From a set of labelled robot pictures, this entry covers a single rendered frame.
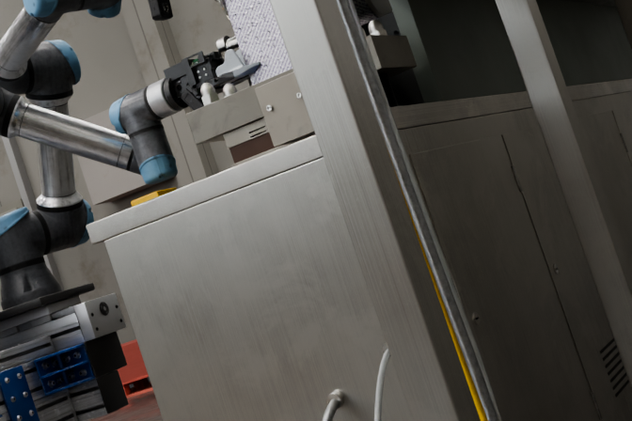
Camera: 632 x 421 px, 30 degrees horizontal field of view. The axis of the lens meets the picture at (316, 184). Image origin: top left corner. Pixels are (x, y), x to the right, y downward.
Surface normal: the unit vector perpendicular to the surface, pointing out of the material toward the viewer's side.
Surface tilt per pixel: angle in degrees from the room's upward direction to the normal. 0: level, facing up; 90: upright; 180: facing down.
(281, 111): 90
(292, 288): 90
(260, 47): 90
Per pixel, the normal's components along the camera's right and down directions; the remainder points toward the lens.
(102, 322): 0.86, -0.32
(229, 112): -0.45, 0.11
